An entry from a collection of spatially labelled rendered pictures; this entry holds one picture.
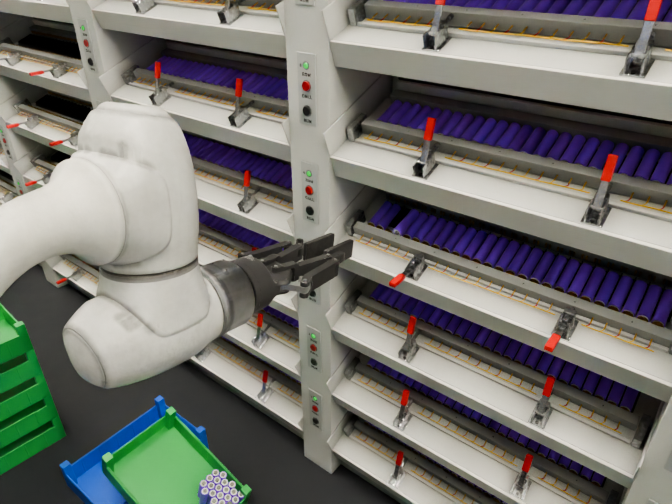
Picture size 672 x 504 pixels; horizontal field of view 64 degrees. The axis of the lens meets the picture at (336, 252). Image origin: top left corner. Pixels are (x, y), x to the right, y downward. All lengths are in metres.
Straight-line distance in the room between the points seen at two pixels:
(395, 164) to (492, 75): 0.23
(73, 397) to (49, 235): 1.40
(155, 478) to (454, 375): 0.80
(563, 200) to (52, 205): 0.65
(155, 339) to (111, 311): 0.05
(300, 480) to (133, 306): 1.01
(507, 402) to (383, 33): 0.67
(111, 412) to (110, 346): 1.22
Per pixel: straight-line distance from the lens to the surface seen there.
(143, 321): 0.57
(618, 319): 0.90
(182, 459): 1.51
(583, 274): 0.95
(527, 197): 0.83
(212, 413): 1.69
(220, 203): 1.27
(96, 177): 0.52
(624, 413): 1.03
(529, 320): 0.91
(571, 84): 0.75
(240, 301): 0.66
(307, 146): 1.00
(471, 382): 1.06
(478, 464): 1.19
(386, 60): 0.87
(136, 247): 0.53
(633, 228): 0.80
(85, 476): 1.64
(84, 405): 1.83
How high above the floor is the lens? 1.21
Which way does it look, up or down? 31 degrees down
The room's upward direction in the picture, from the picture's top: straight up
